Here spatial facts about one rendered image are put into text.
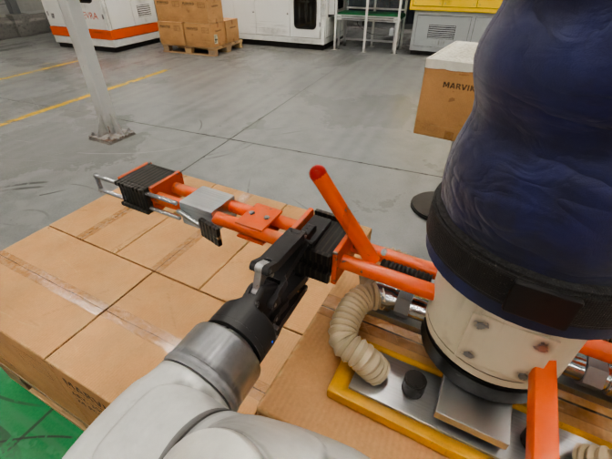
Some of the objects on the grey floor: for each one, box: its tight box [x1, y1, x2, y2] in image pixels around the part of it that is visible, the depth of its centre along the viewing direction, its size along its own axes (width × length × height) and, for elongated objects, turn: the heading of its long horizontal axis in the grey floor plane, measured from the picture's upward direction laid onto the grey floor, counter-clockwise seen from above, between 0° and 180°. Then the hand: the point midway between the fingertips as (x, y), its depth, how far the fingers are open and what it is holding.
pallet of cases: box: [154, 0, 243, 56], centre depth 699 cm, size 121×103×90 cm
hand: (312, 242), depth 54 cm, fingers closed on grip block, 4 cm apart
